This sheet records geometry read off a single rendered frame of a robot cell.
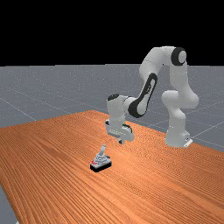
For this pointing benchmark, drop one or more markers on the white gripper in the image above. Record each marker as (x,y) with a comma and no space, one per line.
(120,131)

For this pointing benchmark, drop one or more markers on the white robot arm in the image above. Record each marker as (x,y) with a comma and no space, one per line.
(178,87)

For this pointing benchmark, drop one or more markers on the grey toggle switch black base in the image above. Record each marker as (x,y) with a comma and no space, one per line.
(100,162)

